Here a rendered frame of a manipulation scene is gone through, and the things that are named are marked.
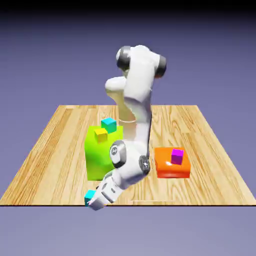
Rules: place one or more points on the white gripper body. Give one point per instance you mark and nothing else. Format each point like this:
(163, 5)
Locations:
(97, 203)

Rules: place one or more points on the small cyan cube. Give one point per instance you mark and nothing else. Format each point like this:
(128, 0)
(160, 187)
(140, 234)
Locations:
(89, 196)
(109, 124)

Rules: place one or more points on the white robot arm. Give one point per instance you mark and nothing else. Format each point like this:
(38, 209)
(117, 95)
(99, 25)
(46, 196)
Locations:
(138, 84)

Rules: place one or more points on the small yellow cube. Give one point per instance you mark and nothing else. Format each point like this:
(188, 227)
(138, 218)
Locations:
(101, 135)

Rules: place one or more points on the small magenta cube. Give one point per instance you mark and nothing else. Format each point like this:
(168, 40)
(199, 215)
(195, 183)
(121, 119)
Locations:
(177, 157)

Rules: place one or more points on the large green box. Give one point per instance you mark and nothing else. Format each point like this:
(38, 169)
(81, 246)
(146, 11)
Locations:
(96, 156)

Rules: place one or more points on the large orange box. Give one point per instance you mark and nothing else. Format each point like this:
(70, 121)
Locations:
(166, 170)

